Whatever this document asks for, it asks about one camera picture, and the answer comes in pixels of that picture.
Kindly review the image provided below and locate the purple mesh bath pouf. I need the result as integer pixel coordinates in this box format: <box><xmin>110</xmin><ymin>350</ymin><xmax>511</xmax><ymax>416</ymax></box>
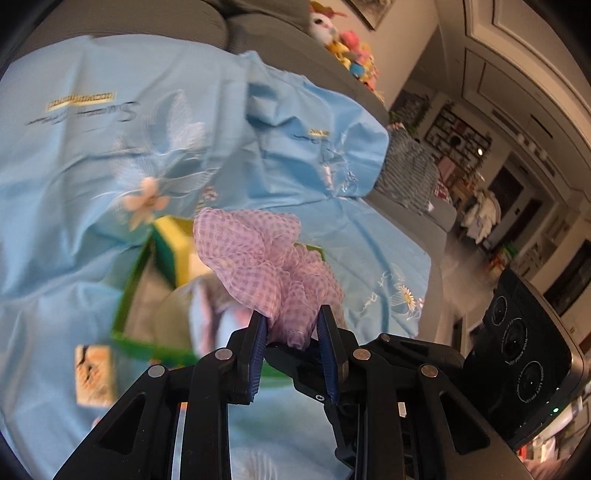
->
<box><xmin>193</xmin><ymin>207</ymin><xmax>346</xmax><ymax>350</ymax></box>

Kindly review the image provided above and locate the teal green towel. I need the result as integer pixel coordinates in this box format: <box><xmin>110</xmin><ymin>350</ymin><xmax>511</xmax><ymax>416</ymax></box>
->
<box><xmin>123</xmin><ymin>256</ymin><xmax>192</xmax><ymax>350</ymax></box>

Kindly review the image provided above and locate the yellow sponge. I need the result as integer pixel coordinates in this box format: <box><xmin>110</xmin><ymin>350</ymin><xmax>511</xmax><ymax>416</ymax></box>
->
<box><xmin>152</xmin><ymin>215</ymin><xmax>211</xmax><ymax>288</ymax></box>

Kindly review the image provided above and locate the blue pink plush toy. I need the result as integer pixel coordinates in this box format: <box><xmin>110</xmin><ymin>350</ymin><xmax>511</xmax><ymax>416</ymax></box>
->
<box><xmin>188</xmin><ymin>273</ymin><xmax>252</xmax><ymax>357</ymax></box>

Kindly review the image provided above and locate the green cardboard box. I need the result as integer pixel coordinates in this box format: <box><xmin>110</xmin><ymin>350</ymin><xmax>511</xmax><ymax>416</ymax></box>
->
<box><xmin>110</xmin><ymin>215</ymin><xmax>327</xmax><ymax>391</ymax></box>

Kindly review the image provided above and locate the white tree tissue pack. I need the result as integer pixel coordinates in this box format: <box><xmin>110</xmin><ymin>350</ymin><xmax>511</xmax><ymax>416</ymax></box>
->
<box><xmin>74</xmin><ymin>345</ymin><xmax>116</xmax><ymax>408</ymax></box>

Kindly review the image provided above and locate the grey striped cushion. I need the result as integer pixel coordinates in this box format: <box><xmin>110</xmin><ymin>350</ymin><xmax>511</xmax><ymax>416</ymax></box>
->
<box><xmin>374</xmin><ymin>122</ymin><xmax>439</xmax><ymax>215</ymax></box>

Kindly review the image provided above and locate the light blue floral bedsheet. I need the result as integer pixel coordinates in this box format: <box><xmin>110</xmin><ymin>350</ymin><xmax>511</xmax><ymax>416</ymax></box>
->
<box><xmin>1</xmin><ymin>35</ymin><xmax>431</xmax><ymax>479</ymax></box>

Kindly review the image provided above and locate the colourful plush toys pile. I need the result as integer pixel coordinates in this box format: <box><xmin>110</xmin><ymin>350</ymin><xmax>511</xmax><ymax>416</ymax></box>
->
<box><xmin>308</xmin><ymin>1</ymin><xmax>385</xmax><ymax>103</ymax></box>

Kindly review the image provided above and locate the dark wall shelf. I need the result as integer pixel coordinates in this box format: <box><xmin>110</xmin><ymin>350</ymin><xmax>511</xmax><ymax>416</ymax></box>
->
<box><xmin>424</xmin><ymin>102</ymin><xmax>492</xmax><ymax>174</ymax></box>

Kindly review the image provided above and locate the framed picture on wall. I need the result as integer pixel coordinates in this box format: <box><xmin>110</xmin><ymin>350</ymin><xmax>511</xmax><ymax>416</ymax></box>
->
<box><xmin>346</xmin><ymin>0</ymin><xmax>394</xmax><ymax>31</ymax></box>

